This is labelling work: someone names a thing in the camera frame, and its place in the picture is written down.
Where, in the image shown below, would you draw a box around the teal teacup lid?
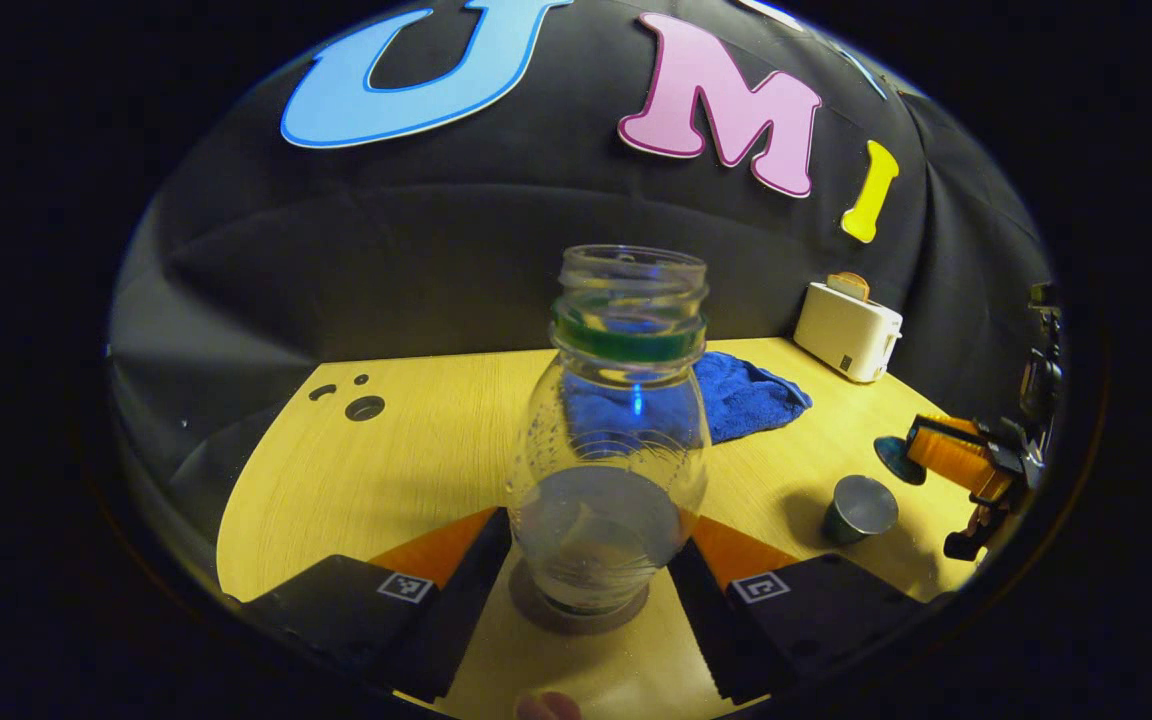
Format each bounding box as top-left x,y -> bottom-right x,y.
874,436 -> 927,487

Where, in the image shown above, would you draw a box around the black backdrop cloth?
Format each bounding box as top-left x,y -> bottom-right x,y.
106,0 -> 1057,566

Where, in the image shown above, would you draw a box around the blue towel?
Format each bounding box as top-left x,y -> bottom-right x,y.
693,350 -> 814,446

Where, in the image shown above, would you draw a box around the teal teacup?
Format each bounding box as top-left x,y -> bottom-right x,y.
822,475 -> 900,546

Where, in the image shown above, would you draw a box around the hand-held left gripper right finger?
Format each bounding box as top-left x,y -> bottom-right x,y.
669,513 -> 949,706

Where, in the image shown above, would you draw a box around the white toaster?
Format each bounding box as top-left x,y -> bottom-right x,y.
793,282 -> 904,384

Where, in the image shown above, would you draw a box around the clear plastic water bottle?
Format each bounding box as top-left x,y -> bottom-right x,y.
508,245 -> 712,616

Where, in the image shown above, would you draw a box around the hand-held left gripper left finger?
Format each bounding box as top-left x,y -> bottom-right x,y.
236,507 -> 515,704

